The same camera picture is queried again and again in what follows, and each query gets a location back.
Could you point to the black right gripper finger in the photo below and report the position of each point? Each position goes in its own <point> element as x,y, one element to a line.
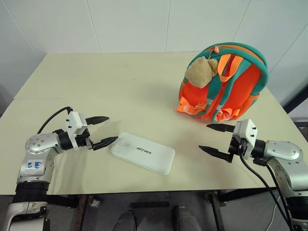
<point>221,127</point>
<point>215,152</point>

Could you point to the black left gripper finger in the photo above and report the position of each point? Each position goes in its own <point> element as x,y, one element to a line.
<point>104,143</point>
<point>97,119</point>

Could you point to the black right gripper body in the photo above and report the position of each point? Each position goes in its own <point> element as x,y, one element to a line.
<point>235,147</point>

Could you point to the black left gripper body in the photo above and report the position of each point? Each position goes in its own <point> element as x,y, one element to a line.
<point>84,141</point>

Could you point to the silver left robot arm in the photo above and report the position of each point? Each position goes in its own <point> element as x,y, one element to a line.
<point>38,144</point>

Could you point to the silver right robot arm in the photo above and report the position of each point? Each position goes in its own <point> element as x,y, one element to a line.
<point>284,150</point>

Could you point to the white rectangular case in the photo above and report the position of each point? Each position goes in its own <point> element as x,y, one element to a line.
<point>139,158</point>

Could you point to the orange and teal backpack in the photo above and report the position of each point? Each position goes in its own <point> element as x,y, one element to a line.
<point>240,79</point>

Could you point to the black table crossbar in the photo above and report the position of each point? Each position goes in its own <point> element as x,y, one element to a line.
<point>245,192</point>

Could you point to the white handwritten sticker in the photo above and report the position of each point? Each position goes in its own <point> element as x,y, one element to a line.
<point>33,165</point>

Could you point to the beige plush bear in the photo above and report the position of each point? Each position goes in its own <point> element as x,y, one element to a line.
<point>198,73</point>

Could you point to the small crumpled grey scrap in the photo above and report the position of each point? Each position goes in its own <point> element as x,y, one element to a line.
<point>95,203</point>

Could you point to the rusty metal table leg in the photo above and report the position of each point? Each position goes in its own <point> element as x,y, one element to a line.
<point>217,214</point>
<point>84,214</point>

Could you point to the dark rounded shape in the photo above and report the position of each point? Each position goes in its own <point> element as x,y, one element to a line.
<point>126,221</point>
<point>184,219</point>

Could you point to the black flat rectangular plate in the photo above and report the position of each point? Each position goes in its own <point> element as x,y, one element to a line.
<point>149,205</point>

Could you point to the orange zipper pull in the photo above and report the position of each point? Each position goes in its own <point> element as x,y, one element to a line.
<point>216,49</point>

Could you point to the black slanted metal beam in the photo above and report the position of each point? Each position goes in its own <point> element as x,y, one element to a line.
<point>297,95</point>

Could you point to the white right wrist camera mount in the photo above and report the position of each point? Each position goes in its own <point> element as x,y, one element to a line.
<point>247,131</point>

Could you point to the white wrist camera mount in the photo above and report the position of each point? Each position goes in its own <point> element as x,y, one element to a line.
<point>247,131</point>
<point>73,122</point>

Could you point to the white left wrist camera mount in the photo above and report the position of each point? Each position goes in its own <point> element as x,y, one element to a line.
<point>73,122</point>

